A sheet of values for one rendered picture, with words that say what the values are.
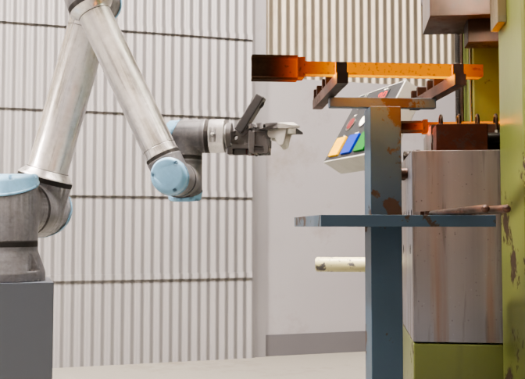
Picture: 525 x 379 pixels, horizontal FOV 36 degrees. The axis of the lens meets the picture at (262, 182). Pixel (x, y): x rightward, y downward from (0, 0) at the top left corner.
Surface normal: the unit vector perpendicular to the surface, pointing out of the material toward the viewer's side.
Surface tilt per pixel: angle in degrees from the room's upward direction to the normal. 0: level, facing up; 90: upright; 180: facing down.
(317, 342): 90
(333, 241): 90
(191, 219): 90
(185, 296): 90
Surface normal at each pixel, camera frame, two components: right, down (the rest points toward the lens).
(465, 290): -0.11, -0.05
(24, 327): 0.30, -0.05
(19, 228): 0.60, -0.04
